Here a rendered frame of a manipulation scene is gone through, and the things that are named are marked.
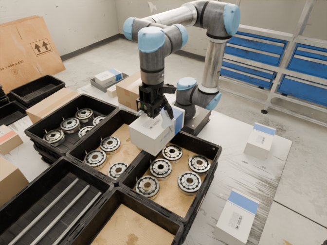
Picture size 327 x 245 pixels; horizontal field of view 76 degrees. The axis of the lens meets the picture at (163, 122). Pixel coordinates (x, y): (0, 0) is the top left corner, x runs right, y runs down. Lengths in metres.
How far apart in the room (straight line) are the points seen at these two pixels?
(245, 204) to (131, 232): 0.49
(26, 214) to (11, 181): 0.17
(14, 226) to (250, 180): 1.07
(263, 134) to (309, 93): 1.45
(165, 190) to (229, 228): 0.29
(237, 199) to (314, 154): 1.70
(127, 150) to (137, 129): 0.36
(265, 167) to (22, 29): 3.44
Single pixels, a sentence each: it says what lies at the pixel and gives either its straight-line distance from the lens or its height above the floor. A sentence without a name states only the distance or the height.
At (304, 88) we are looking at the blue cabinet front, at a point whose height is 0.45.
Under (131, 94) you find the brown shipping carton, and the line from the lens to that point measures 1.48.
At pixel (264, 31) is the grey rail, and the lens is 2.56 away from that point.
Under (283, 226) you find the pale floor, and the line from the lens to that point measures 2.00.
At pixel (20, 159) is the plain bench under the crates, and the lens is 1.46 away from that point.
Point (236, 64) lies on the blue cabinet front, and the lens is 2.76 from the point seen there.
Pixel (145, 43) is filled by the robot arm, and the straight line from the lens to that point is 0.60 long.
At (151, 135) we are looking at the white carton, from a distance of 0.73.
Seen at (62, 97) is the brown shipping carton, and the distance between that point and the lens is 1.54.
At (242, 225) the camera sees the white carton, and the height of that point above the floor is 0.79.
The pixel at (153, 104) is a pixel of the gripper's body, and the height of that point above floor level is 1.24.
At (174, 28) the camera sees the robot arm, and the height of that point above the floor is 1.44.
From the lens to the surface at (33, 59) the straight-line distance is 3.76.
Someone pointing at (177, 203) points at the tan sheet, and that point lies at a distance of 0.92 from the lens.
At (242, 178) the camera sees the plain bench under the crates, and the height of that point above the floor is 0.70.
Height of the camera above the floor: 1.65
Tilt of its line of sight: 41 degrees down
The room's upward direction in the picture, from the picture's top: straight up
